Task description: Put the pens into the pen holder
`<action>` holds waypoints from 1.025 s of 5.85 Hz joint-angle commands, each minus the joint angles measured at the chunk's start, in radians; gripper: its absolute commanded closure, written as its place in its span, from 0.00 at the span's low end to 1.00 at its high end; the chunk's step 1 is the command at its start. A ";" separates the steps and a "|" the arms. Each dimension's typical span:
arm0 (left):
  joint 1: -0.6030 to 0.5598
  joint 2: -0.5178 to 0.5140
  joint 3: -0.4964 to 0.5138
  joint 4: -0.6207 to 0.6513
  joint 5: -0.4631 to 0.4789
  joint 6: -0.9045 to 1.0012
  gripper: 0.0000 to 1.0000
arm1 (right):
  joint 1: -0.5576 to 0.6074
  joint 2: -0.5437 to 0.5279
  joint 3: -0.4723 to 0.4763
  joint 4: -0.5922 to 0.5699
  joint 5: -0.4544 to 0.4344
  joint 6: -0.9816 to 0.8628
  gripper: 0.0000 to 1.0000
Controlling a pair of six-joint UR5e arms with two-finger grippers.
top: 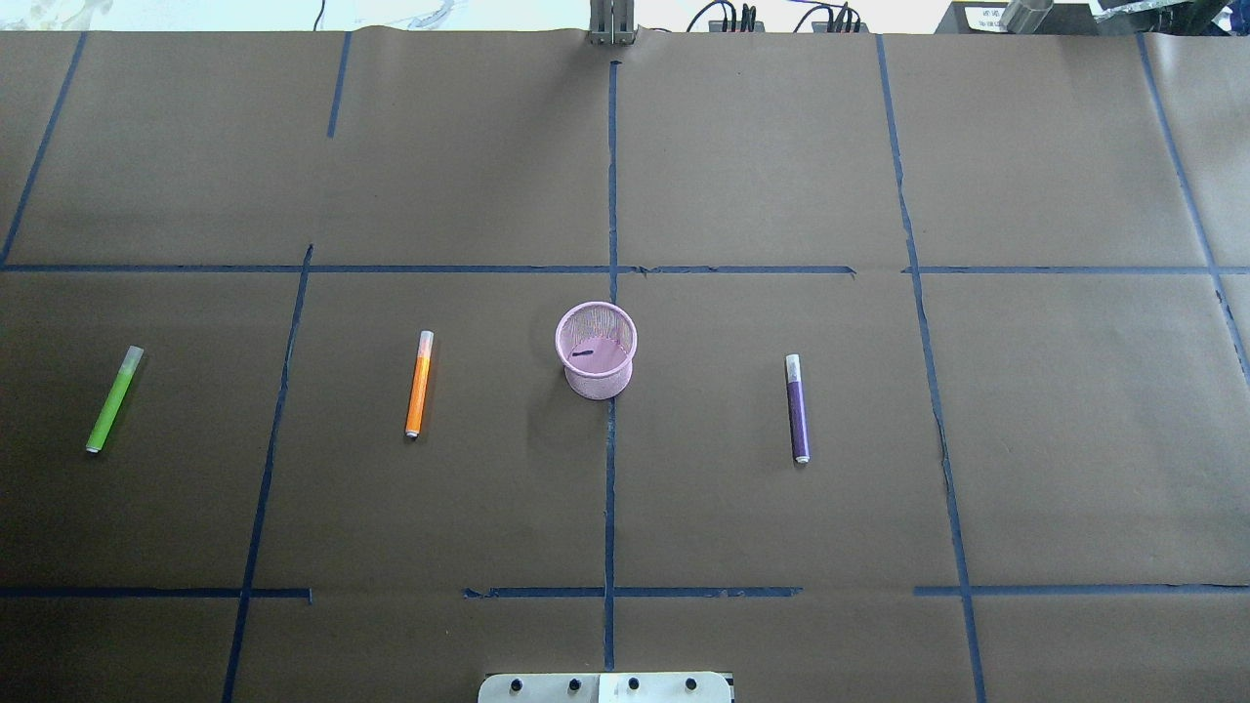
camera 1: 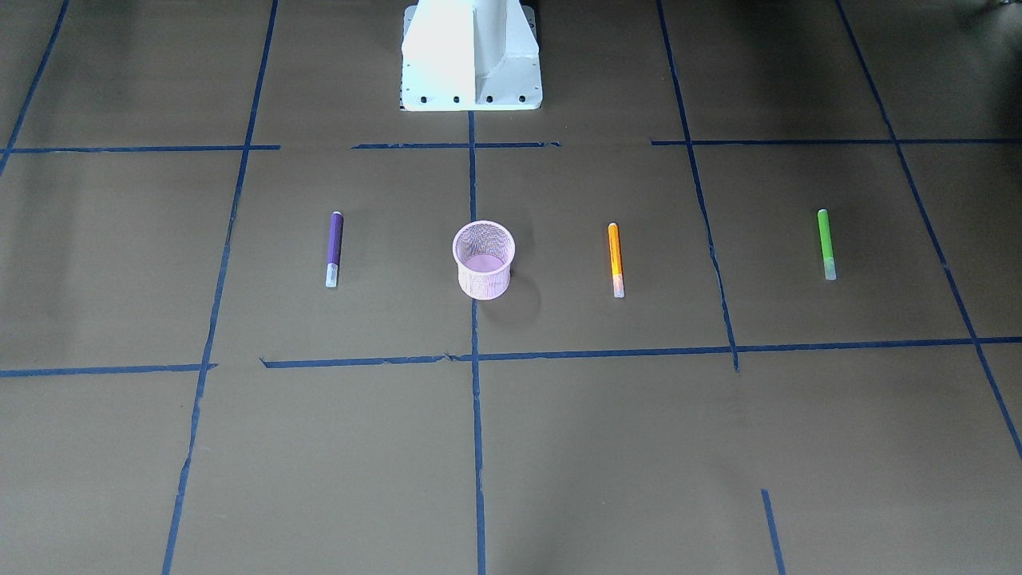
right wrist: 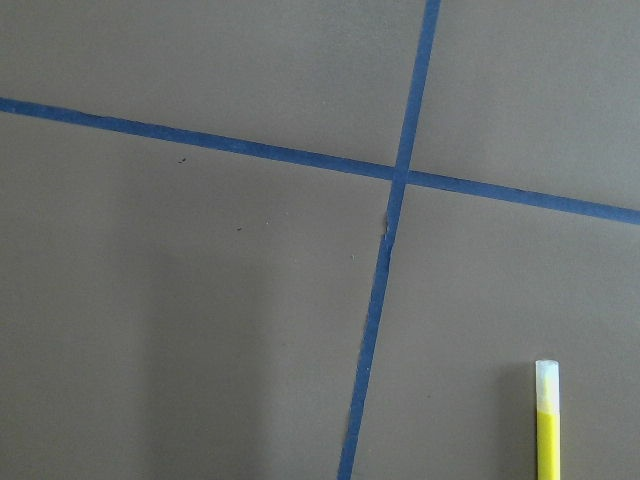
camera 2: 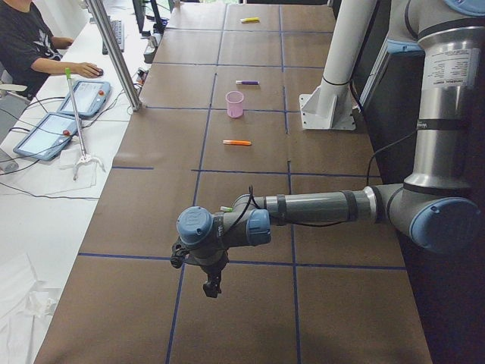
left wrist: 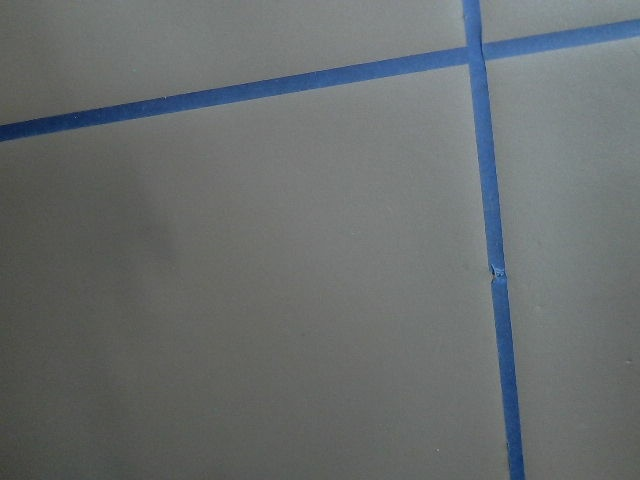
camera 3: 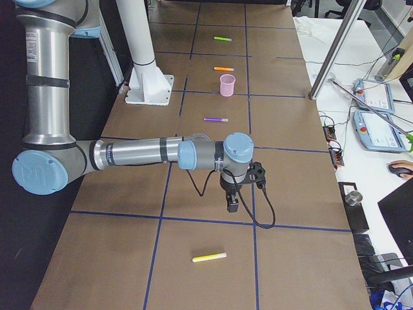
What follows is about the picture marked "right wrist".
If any yellow highlighter pen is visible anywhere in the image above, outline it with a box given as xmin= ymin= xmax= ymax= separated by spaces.
xmin=535 ymin=359 xmax=561 ymax=480

